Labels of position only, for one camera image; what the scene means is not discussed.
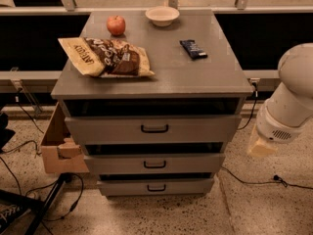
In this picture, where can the cardboard box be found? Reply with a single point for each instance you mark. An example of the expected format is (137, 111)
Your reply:
(60, 153)

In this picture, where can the black tripod stand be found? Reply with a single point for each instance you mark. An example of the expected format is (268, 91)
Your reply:
(24, 204)

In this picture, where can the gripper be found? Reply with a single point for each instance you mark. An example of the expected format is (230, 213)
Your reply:
(275, 128)

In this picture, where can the grey bottom drawer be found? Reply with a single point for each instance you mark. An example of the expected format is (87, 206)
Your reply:
(155, 187)

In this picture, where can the brown chip bag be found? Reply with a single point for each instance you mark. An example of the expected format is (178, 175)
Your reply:
(106, 57)

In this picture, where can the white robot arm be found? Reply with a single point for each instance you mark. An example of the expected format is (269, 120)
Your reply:
(283, 116)

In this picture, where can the grey middle drawer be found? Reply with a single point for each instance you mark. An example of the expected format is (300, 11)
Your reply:
(154, 164)

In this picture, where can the blue snack bar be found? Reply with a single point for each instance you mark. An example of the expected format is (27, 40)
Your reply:
(193, 50)

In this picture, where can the red apple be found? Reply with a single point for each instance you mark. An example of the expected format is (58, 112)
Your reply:
(116, 25)

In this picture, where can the grey drawer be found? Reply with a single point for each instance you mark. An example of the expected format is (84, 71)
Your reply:
(155, 187)
(154, 164)
(151, 130)

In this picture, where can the grey top drawer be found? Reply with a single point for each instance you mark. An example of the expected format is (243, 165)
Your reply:
(151, 130)

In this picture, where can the grey drawer cabinet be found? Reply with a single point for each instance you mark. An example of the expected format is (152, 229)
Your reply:
(180, 88)

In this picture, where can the white bowl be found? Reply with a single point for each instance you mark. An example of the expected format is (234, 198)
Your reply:
(162, 15)

